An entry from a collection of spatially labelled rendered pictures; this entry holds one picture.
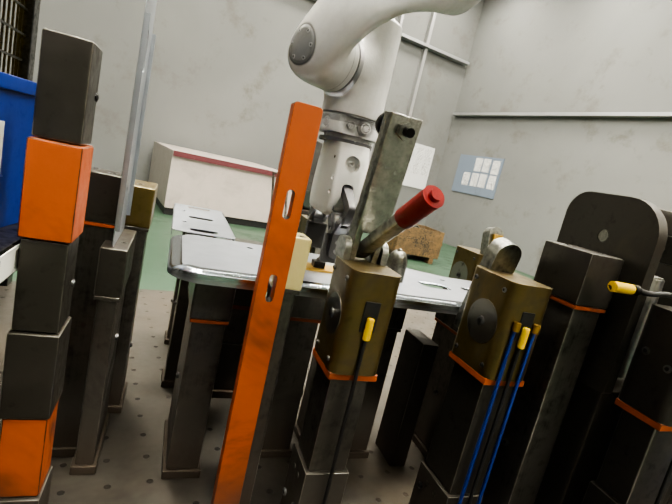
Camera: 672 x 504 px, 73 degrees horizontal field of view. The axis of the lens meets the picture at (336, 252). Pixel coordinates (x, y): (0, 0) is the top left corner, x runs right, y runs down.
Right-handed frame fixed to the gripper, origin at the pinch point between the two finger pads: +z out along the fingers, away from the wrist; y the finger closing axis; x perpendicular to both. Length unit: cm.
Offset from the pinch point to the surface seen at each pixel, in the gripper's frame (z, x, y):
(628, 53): -313, -660, 569
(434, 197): -10.8, 0.3, -26.8
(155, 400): 33.1, 18.5, 13.3
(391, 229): -6.8, 0.6, -21.0
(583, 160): -129, -657, 589
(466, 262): 1.2, -37.7, 16.7
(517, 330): 1.2, -16.0, -23.7
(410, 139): -16.0, -1.0, -17.1
